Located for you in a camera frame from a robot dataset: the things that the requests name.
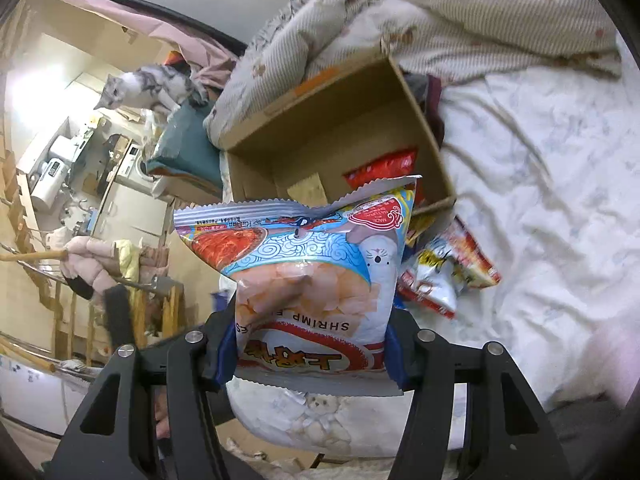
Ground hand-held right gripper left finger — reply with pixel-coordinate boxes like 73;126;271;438
47;294;238;480

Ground red striped snack packet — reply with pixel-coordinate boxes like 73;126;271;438
444;215;502;289

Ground red and white snack packets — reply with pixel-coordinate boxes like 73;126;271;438
172;175;424;399

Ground dark cloth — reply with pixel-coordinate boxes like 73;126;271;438
547;397;640;480

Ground beige striped quilt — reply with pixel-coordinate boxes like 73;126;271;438
204;0;623;150

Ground teal cushion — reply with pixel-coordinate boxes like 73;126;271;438
142;100;224;194

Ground cardboard box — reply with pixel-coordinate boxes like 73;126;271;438
217;55;458;221

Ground maroon cloth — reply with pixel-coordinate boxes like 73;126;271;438
404;72;447;147

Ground yellow blue snack packet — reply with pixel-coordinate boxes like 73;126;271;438
406;209;442;248

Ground white washing machine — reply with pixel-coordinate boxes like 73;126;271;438
117;140;157;196

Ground white red snack packet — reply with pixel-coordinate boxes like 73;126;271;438
397;237;472;321

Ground pink cloth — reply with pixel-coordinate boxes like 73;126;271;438
42;0;242;92

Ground pink padded jacket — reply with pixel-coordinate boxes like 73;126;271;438
62;236;147;292

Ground grey tabby cat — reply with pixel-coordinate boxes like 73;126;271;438
92;64;209;116

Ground wooden stick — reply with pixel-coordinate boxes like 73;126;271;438
0;249;69;262

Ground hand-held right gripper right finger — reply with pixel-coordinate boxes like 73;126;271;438
382;307;576;480

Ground white bed sheet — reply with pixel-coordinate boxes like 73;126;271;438
225;35;640;463

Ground white kitchen appliance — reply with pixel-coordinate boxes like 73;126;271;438
29;135;77;212

